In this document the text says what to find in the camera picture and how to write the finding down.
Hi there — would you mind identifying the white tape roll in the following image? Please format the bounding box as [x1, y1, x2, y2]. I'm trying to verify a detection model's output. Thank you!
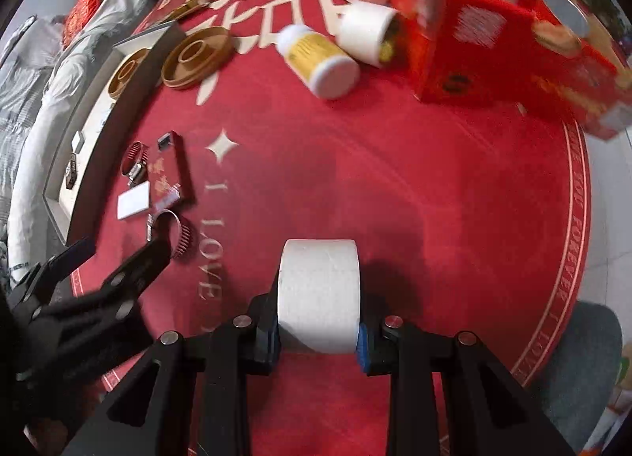
[276, 239, 361, 355]

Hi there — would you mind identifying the red patterned card box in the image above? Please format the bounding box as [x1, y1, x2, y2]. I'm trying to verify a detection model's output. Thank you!
[64, 152, 77, 190]

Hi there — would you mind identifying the small white rectangular box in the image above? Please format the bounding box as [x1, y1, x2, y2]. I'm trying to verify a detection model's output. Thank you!
[71, 130, 85, 154]

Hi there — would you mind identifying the white flat card box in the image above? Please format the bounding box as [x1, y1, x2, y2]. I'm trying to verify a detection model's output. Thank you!
[117, 181, 150, 220]

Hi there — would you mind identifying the red phone case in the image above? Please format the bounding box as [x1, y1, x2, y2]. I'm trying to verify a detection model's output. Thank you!
[148, 131, 195, 213]

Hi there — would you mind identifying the round red tablecloth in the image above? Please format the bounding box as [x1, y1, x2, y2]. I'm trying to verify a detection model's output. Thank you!
[68, 0, 594, 456]

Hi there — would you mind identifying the large shallow white tray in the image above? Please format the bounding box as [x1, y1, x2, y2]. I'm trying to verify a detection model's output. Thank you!
[43, 22, 185, 245]

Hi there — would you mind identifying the grey stool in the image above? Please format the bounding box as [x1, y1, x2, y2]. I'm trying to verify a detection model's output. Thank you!
[527, 301, 623, 453]

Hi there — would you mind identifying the brown disc with hole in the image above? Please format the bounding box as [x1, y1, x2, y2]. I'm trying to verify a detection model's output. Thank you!
[107, 47, 150, 100]

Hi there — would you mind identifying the grey curved sofa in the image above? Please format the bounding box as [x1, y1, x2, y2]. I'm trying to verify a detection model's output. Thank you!
[1, 0, 159, 291]

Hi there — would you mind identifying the brown disc on table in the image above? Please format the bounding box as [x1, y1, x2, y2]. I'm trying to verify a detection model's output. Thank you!
[161, 26, 235, 89]

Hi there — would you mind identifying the yellow label white bottle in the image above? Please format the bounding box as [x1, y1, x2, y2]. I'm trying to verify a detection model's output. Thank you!
[275, 24, 360, 100]

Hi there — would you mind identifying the red cushion on sofa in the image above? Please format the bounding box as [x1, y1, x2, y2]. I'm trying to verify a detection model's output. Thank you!
[62, 0, 103, 49]

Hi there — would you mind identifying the white tube container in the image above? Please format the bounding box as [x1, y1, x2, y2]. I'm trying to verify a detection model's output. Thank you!
[337, 2, 400, 68]

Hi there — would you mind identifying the red fruit carton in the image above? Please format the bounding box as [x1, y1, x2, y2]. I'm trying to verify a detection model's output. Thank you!
[391, 0, 631, 139]

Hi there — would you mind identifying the lower metal hose clamp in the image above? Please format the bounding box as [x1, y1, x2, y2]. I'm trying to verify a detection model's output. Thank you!
[147, 209, 193, 259]

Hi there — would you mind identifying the metal hose clamp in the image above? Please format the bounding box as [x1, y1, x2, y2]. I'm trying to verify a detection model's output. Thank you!
[120, 141, 148, 188]
[147, 209, 193, 259]

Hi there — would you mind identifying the upper metal hose clamp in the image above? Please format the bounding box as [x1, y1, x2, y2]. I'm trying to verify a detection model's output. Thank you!
[120, 141, 148, 188]

